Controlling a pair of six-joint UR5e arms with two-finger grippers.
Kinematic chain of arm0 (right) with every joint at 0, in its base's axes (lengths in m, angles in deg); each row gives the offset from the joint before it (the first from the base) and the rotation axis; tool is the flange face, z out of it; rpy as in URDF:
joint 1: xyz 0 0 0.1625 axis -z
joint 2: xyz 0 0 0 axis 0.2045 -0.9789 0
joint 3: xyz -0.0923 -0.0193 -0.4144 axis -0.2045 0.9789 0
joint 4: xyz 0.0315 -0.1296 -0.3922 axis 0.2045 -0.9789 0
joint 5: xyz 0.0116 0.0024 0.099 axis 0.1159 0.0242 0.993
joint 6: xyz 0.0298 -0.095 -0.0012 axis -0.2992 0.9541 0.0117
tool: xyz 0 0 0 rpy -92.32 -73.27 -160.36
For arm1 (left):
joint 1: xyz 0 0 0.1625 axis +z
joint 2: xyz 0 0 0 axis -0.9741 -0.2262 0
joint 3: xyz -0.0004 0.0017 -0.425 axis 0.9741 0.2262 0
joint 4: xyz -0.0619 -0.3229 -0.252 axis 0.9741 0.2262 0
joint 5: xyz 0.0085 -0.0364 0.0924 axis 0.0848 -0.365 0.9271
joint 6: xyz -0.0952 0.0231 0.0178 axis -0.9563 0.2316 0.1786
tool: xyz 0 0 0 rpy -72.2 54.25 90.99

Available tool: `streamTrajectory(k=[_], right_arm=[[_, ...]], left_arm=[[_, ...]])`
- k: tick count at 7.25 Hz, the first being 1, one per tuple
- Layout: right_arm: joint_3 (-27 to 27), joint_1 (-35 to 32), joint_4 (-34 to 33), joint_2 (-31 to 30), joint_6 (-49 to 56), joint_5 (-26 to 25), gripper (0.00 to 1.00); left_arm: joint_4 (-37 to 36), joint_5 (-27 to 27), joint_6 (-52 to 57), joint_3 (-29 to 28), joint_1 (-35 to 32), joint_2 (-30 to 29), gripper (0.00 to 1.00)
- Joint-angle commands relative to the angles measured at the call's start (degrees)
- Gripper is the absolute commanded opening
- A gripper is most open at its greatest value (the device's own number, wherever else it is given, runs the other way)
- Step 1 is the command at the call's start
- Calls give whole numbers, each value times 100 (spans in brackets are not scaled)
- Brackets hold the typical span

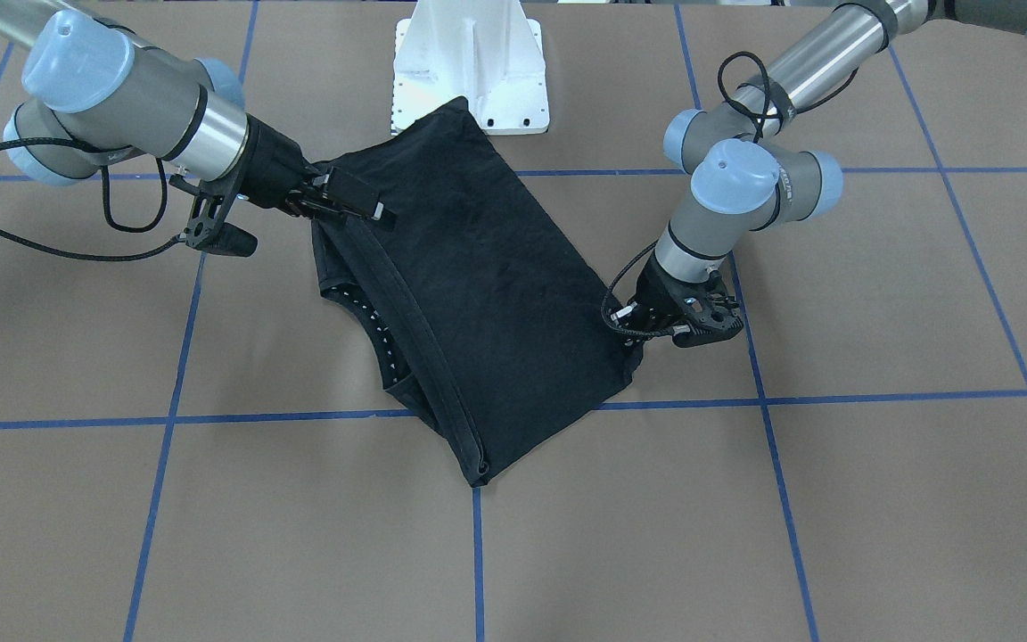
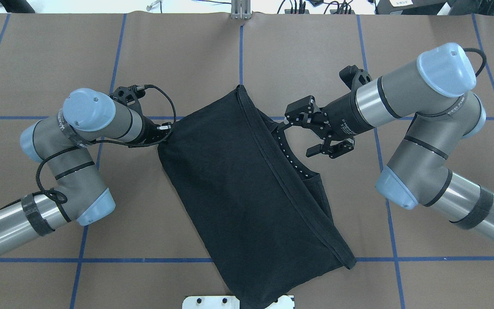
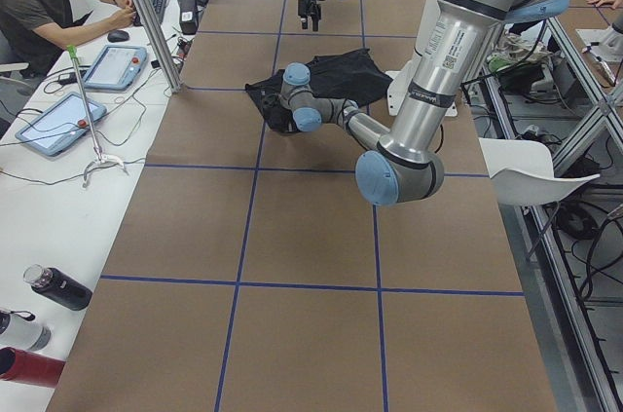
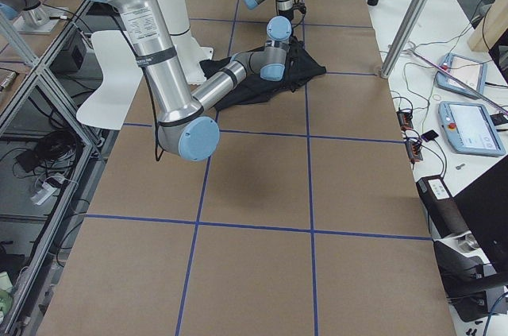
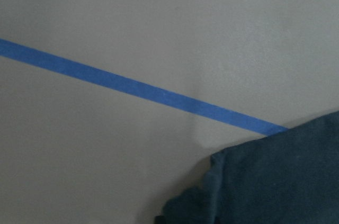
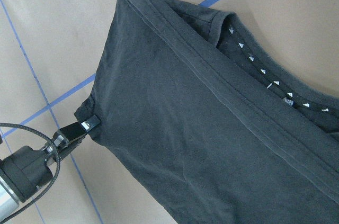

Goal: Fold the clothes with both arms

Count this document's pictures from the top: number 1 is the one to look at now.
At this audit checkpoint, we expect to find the black printed t-shirt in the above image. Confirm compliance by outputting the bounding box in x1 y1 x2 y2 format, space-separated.
311 97 643 488

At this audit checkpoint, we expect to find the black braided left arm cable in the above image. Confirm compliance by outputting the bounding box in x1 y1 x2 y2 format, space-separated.
717 52 858 144

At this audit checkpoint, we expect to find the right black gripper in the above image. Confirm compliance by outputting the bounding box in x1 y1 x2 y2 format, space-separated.
170 115 397 259

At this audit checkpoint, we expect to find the blue tape line lengthwise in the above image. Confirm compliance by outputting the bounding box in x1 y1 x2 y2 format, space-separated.
121 0 260 642

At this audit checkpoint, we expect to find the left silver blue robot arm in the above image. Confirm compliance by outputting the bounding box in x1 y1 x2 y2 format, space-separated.
602 1 1027 347

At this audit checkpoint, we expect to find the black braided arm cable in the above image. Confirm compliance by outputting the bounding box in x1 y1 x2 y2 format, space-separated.
0 136 189 263
717 52 858 144

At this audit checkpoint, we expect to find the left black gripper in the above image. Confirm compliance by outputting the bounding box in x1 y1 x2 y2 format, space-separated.
607 256 744 347

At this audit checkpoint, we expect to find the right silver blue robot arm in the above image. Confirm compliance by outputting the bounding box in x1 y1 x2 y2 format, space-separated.
0 1 394 257

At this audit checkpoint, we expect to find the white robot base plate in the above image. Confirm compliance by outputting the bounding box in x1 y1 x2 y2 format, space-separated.
390 1 551 136

